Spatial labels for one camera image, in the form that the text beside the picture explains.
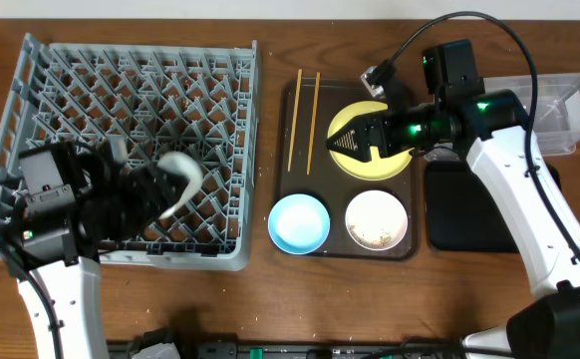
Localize black tray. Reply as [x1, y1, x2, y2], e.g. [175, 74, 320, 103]
[424, 159, 562, 253]

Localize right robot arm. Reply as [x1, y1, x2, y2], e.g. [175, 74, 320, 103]
[326, 90, 580, 358]

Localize light blue bowl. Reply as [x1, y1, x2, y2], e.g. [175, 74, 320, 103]
[268, 193, 331, 255]

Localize pink bowl with rice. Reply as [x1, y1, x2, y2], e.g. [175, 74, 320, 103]
[345, 189, 409, 251]

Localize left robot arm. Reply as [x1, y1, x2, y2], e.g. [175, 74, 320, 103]
[4, 144, 202, 358]

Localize yellow plate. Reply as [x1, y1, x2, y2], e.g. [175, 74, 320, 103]
[327, 101, 412, 180]

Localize black equipment rail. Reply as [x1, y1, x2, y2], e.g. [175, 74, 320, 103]
[107, 328, 462, 359]

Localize clear plastic bin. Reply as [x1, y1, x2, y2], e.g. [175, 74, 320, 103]
[418, 72, 580, 162]

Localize dark brown serving tray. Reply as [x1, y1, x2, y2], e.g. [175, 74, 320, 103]
[275, 78, 420, 261]

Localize white cup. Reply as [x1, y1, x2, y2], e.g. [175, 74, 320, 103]
[157, 152, 203, 219]

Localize wooden chopstick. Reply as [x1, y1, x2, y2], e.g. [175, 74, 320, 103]
[287, 69, 303, 173]
[306, 72, 321, 176]

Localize grey dishwasher rack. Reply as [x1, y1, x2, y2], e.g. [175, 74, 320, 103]
[0, 36, 261, 271]

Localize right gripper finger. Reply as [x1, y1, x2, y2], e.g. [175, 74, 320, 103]
[326, 130, 370, 161]
[328, 112, 378, 137]

